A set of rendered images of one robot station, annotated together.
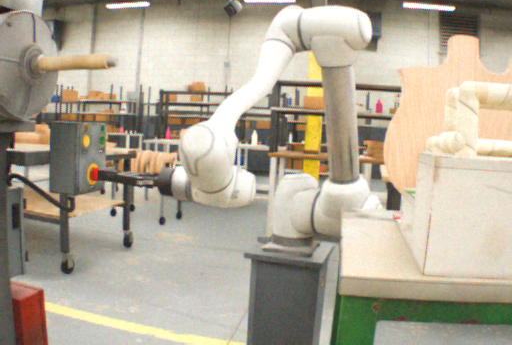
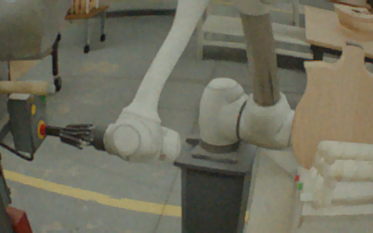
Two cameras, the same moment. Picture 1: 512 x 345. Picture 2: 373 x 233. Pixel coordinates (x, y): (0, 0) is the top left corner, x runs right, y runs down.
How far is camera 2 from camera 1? 0.58 m
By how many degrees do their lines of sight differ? 24
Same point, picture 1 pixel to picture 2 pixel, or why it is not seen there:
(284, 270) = (212, 177)
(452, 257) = not seen: outside the picture
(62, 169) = (21, 134)
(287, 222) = (214, 131)
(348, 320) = not seen: outside the picture
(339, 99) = (257, 40)
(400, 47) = not seen: outside the picture
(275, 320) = (205, 214)
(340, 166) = (262, 91)
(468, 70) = (355, 74)
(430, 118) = (327, 109)
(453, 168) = (311, 221)
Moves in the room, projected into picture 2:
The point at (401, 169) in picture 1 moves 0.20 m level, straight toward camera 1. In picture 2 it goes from (303, 147) to (291, 189)
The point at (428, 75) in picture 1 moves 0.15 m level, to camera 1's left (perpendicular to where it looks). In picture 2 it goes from (327, 75) to (275, 71)
